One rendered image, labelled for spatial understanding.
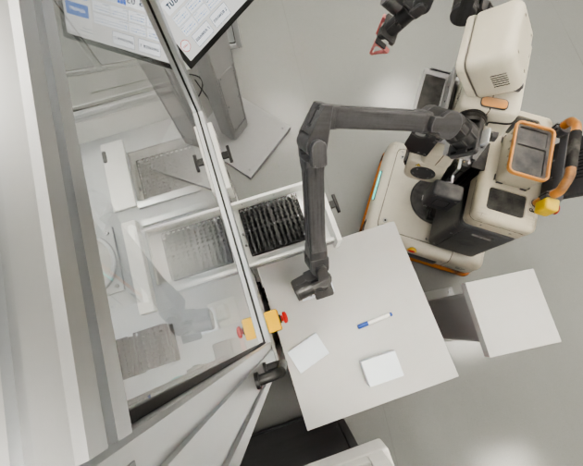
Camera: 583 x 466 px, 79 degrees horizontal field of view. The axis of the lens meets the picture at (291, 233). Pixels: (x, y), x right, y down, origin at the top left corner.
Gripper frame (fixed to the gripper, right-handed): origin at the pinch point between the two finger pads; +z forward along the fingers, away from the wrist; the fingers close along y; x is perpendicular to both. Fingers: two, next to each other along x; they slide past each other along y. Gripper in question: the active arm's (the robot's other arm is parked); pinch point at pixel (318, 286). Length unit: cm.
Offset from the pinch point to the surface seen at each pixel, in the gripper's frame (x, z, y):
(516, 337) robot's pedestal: 64, 6, 40
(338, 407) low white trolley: -7.1, 5.2, 42.1
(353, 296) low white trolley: 11.6, 5.2, 7.3
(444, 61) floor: 147, 82, -131
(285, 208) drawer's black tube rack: -3.3, -9.1, -29.9
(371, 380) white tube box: 6.6, 0.1, 36.5
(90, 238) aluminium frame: -21, -115, 4
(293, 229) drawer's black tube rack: -2.9, -9.0, -21.2
